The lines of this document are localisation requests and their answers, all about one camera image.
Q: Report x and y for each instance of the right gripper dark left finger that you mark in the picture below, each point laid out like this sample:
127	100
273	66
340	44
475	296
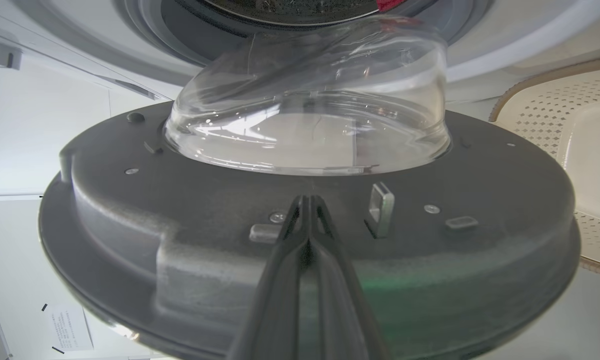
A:
275	300

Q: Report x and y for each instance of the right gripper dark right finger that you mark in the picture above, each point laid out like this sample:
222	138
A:
339	310

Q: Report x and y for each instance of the grey washing machine door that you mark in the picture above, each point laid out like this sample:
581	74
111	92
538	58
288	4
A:
180	225

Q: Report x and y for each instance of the red garment with white stripes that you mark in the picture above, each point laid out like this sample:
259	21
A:
390	4

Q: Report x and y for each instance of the cream perforated laundry basket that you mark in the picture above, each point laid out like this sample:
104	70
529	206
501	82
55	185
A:
579	140

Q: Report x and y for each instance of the white washing machine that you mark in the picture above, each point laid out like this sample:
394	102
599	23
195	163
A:
529	30

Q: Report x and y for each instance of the white paper sheet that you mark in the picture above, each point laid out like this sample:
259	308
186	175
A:
71	327

